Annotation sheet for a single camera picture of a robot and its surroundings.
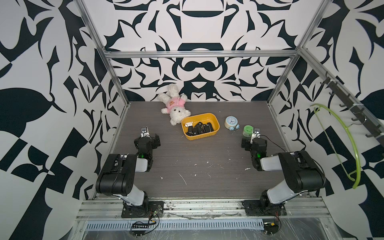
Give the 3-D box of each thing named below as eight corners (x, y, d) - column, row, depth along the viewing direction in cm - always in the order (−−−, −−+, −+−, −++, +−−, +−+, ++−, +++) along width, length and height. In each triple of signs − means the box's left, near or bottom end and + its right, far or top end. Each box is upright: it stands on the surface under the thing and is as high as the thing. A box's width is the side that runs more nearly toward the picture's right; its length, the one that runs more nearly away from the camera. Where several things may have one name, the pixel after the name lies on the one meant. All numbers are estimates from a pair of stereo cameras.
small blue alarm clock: (225, 131, 104) (226, 128, 101) (223, 118, 111) (224, 115, 108) (238, 131, 104) (240, 128, 101) (235, 118, 111) (237, 115, 108)
